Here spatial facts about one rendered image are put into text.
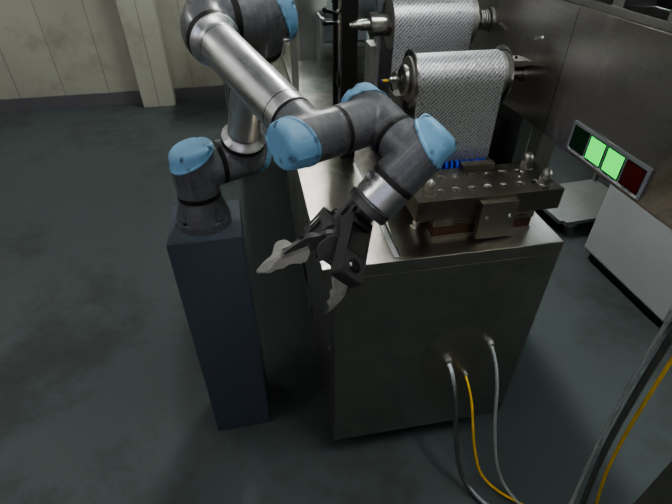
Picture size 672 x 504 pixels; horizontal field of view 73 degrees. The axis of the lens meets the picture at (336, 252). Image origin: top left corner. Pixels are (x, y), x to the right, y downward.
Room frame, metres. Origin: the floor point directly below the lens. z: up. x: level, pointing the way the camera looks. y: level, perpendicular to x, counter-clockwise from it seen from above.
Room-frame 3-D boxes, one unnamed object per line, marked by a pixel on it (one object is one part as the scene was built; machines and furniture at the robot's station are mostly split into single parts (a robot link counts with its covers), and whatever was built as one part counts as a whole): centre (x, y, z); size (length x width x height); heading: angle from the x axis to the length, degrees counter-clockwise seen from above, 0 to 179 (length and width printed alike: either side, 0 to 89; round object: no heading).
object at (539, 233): (2.17, -0.06, 0.88); 2.52 x 0.66 x 0.04; 10
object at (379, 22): (1.48, -0.13, 1.34); 0.06 x 0.06 x 0.06; 10
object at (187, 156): (1.09, 0.37, 1.07); 0.13 x 0.12 x 0.14; 126
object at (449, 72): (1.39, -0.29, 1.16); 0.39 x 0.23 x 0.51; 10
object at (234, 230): (1.09, 0.37, 0.45); 0.20 x 0.20 x 0.90; 12
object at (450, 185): (1.09, -0.39, 1.00); 0.40 x 0.16 x 0.06; 100
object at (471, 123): (1.20, -0.32, 1.11); 0.23 x 0.01 x 0.18; 100
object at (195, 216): (1.09, 0.37, 0.95); 0.15 x 0.15 x 0.10
